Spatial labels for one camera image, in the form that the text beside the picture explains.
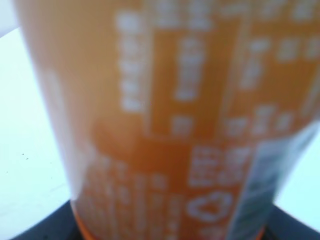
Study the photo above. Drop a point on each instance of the orange Mirinda soda bottle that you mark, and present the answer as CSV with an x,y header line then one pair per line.
x,y
176,119

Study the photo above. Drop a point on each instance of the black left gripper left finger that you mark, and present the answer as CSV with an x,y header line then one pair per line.
x,y
33,224

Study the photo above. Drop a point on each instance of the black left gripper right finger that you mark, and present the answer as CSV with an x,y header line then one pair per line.
x,y
282,226

